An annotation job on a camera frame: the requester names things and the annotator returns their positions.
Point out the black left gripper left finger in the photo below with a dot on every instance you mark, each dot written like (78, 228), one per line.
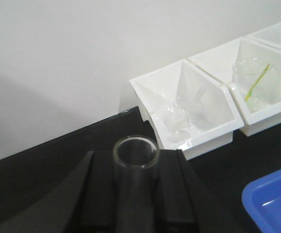
(68, 195)

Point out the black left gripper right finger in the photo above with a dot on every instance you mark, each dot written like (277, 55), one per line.
(201, 195)

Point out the clear glass test tube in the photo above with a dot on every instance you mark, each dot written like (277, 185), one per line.
(136, 164)

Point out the blue plastic tray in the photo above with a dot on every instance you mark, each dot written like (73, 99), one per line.
(261, 199)

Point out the clear glassware in left bin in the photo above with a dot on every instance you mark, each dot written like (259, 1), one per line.
(184, 113)

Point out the left white storage bin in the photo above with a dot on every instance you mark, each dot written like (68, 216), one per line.
(159, 88)

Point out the white storage bin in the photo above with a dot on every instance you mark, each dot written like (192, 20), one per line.
(218, 62)
(270, 36)
(159, 88)

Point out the yellow green plastic spoon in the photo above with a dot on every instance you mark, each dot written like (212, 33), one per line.
(249, 93)

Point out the clear beaker in middle bin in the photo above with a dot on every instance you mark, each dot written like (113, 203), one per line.
(245, 73)

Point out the middle white storage bin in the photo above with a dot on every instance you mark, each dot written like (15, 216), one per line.
(218, 62)

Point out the right white storage bin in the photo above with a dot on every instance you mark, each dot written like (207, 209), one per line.
(270, 36)

